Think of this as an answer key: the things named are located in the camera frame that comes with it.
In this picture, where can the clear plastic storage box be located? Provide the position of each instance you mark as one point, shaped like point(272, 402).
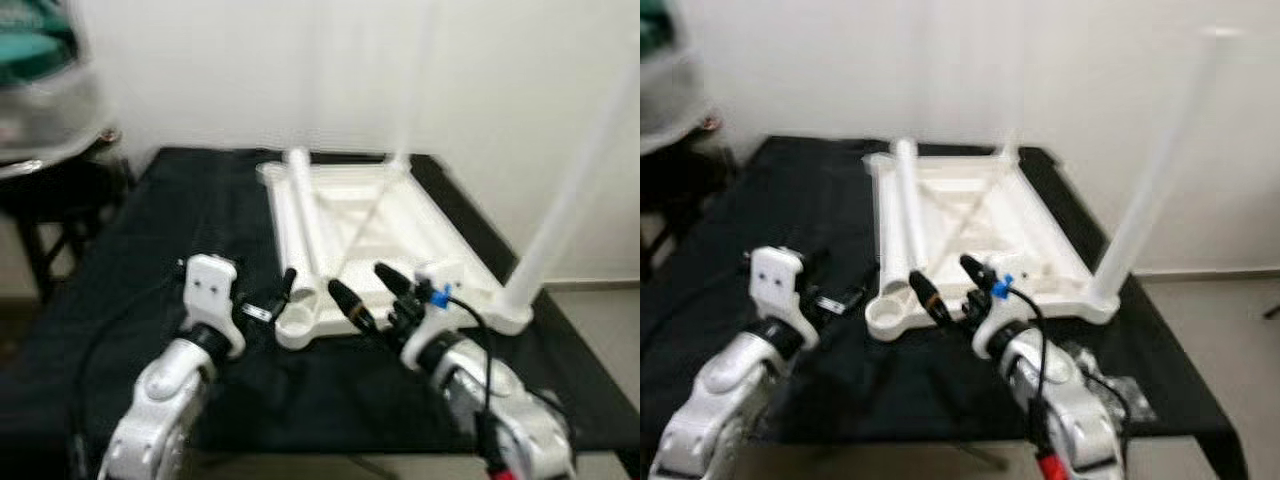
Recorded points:
point(670, 100)
point(50, 120)

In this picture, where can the clear tape strip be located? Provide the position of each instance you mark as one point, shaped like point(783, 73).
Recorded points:
point(1125, 398)

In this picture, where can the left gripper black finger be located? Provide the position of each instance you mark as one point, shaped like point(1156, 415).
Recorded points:
point(288, 286)
point(818, 266)
point(858, 295)

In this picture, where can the green pot lid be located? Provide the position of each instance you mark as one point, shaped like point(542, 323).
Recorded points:
point(652, 25)
point(30, 50)

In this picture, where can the white plastic table top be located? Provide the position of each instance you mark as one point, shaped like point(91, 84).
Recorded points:
point(400, 230)
point(1000, 220)

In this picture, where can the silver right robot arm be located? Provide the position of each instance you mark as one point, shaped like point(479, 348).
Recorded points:
point(1080, 410)
point(520, 420)

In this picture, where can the black tablecloth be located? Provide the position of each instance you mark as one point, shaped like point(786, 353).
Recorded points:
point(800, 200)
point(180, 220)

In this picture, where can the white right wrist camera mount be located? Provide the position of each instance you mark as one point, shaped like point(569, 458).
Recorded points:
point(420, 340)
point(990, 335)

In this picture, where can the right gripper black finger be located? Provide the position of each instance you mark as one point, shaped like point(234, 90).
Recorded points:
point(975, 272)
point(395, 280)
point(352, 305)
point(930, 298)

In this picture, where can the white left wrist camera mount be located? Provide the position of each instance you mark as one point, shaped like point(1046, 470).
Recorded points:
point(775, 275)
point(210, 285)

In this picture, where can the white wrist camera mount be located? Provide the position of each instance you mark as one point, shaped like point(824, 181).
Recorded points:
point(210, 285)
point(420, 340)
point(775, 275)
point(990, 335)

